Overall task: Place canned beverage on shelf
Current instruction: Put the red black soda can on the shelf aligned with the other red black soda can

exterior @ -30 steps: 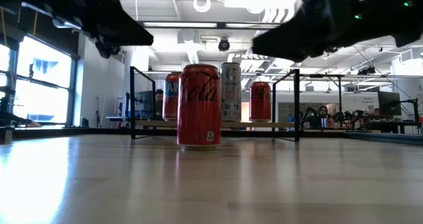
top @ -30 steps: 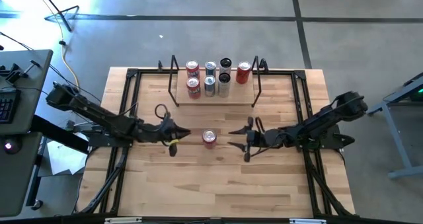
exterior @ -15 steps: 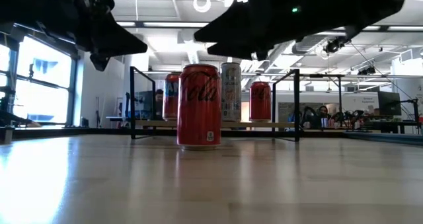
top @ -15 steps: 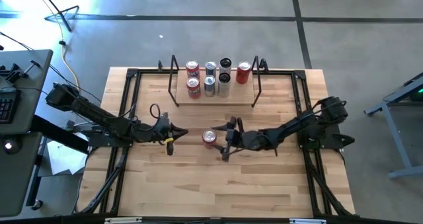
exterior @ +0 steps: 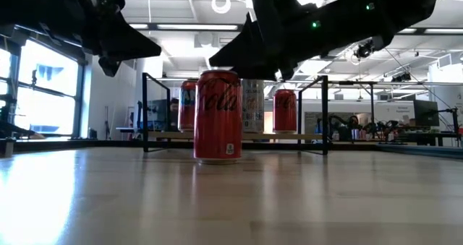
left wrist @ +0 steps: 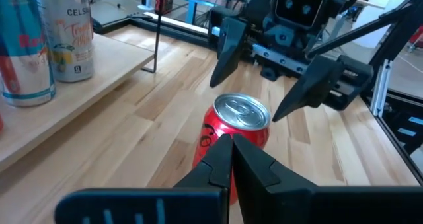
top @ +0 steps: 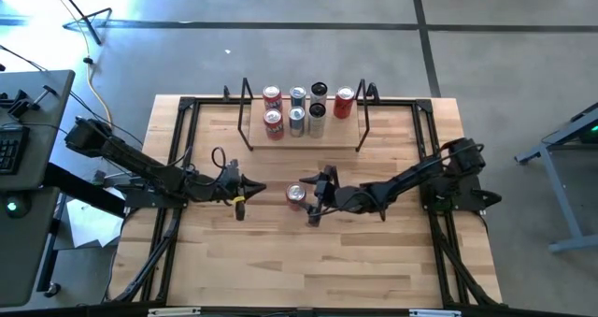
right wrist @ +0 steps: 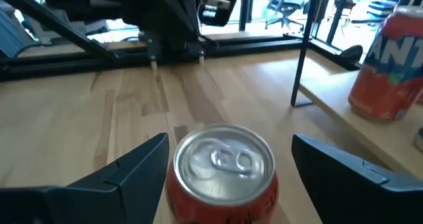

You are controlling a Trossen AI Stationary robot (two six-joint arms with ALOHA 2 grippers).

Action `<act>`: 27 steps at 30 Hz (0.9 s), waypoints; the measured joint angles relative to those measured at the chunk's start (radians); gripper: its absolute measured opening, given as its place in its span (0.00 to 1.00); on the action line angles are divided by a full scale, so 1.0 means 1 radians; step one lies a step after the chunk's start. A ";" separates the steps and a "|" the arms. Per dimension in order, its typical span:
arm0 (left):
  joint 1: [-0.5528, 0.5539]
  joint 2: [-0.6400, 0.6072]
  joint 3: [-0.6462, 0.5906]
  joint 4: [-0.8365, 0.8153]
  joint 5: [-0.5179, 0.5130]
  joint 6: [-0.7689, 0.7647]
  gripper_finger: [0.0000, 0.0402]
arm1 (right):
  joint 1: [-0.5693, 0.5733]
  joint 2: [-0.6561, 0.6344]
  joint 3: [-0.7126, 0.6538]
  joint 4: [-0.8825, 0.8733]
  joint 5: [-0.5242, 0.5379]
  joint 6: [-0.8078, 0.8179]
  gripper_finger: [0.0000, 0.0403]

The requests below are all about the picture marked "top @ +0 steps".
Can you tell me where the silver metal bracket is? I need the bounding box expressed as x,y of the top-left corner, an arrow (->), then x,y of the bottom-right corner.
408,309 -> 463,317
147,307 -> 202,317

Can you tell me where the dark desk top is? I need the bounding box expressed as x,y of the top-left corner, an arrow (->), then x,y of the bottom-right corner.
0,185 -> 63,309

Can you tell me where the black computer mouse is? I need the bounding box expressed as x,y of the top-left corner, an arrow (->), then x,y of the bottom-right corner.
2,194 -> 32,221

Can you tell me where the grey metal cart frame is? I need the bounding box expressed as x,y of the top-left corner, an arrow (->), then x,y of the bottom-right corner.
513,102 -> 598,255

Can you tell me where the black keyboard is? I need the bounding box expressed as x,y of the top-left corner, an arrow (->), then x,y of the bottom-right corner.
0,125 -> 31,176

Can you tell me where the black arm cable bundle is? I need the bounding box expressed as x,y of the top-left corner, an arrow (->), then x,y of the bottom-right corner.
432,211 -> 504,307
109,207 -> 184,305

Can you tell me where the grey desk top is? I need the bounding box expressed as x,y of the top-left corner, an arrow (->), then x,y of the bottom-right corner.
0,68 -> 77,193

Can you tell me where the black tripod stand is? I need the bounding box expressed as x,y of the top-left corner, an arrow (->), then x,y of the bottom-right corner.
49,0 -> 114,46

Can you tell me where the white Celsius can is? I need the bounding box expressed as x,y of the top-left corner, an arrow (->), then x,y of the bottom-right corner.
307,102 -> 328,139
309,81 -> 329,106

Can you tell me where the red Fanta can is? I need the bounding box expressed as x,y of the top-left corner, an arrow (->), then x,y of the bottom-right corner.
262,84 -> 284,112
263,108 -> 285,141

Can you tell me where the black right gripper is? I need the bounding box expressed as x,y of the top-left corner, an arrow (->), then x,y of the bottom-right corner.
299,165 -> 371,228

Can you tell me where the black floor cable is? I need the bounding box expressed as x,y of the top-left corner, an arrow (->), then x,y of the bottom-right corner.
0,43 -> 144,168

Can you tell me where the blue silver Red Bull can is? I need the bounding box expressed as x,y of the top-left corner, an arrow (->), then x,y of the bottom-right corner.
287,106 -> 306,138
289,85 -> 308,108

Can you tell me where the yellow power cable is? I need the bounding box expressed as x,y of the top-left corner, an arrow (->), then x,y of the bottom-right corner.
44,0 -> 114,124

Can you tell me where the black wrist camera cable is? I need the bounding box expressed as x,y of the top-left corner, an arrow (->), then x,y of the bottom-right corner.
209,146 -> 231,174

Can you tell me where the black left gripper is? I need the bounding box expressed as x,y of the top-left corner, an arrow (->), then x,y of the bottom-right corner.
216,159 -> 268,223

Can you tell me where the black desk clamp mount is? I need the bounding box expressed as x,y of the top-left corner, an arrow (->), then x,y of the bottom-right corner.
0,84 -> 58,120

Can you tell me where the white paper sheet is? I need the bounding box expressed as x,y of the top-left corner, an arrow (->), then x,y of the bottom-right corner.
54,197 -> 126,252

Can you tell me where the black aluminium table frame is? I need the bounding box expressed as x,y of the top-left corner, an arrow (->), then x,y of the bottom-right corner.
139,85 -> 471,308

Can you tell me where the red Coca-Cola can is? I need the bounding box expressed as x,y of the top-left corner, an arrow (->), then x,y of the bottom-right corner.
285,182 -> 308,212
333,85 -> 356,120

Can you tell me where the black wire rack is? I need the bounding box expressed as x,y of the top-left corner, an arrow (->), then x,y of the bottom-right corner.
236,77 -> 382,153

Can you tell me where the black desk leg with castor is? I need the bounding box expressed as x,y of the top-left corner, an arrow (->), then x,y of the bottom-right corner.
36,190 -> 63,299

